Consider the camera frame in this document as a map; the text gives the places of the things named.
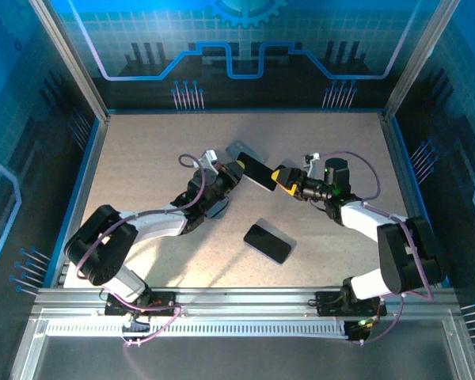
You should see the black smartphone pink frame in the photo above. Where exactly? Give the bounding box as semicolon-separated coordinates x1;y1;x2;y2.
243;222;294;265

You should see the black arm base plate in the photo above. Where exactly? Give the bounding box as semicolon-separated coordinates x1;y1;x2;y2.
315;291;388;317
104;291;178;317

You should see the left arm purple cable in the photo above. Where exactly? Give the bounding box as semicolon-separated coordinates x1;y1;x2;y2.
74;153;207;349

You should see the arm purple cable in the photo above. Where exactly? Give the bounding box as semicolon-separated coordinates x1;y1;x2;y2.
319;150;435;346
74;153;207;349

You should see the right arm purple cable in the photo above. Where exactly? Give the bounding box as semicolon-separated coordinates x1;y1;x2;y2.
319;150;435;346

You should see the white slotted cable duct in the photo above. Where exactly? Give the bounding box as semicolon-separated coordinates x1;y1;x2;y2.
45;322;348;337

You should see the black electronics board with LEDs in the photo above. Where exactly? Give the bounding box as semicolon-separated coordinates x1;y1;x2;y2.
344;318;377;342

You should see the aluminium frame post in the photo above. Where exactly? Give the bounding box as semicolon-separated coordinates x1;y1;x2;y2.
28;0;111;122
381;0;463;120

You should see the black smartphone blue frame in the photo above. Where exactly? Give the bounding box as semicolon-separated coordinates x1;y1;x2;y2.
235;151;279;192

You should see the grey metal sheet panel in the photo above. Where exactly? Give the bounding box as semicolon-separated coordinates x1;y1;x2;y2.
35;336;460;380

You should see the aluminium side rail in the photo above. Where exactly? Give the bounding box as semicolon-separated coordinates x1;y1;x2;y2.
379;112;440;288
50;115;111;288

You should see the light blue-grey phone case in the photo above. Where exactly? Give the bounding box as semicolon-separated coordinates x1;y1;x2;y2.
203;196;231;221

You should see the aluminium frame rail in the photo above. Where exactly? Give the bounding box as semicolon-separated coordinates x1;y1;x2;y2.
31;287;462;320

